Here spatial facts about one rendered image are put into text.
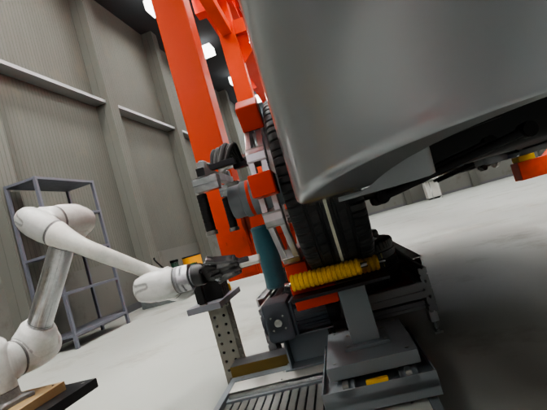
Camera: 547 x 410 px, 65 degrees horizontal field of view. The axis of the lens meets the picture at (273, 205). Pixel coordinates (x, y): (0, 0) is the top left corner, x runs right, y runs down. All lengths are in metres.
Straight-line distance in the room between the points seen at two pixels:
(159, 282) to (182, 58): 1.23
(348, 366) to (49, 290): 1.24
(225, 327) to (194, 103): 1.15
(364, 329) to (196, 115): 1.28
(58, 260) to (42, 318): 0.27
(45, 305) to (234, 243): 0.85
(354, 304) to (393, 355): 0.23
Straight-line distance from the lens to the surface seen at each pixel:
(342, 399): 1.48
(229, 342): 2.33
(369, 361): 1.49
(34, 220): 1.78
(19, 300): 5.91
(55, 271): 1.98
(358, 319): 1.61
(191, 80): 2.25
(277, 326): 1.91
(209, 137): 2.15
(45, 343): 2.13
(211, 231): 1.48
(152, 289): 1.49
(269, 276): 1.73
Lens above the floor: 0.71
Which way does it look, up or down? 3 degrees up
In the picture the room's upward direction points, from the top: 16 degrees counter-clockwise
